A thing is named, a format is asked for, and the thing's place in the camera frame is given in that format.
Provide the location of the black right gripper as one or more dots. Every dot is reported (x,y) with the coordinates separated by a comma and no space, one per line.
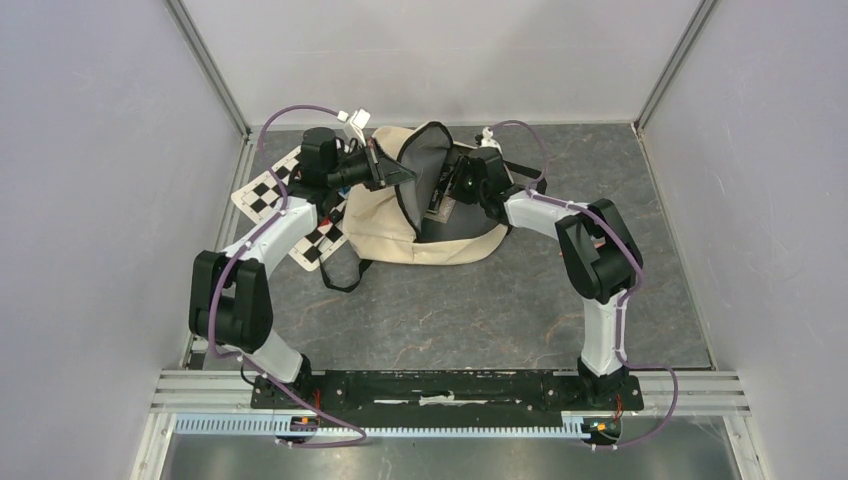
(461,167)

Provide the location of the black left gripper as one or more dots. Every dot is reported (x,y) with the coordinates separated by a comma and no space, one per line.
(383,170)

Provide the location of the beige canvas backpack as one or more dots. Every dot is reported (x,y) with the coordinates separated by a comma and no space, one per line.
(388,226)

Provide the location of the black Moon and Sixpence book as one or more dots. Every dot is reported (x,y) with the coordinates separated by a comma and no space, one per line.
(441,204)

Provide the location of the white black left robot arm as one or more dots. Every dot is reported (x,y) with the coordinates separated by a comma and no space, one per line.
(230,304)

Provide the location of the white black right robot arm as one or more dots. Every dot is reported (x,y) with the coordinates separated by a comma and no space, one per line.
(601,259)

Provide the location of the black white chessboard mat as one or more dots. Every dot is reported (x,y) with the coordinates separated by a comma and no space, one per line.
(293,226)

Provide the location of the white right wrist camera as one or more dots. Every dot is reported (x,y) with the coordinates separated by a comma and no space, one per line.
(485,139)

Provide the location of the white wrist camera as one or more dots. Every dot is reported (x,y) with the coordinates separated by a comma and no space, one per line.
(354,123)
(485,139)

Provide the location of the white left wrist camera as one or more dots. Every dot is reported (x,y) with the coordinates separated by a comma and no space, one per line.
(354,123)

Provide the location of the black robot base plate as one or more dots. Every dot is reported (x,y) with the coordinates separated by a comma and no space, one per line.
(392,399)

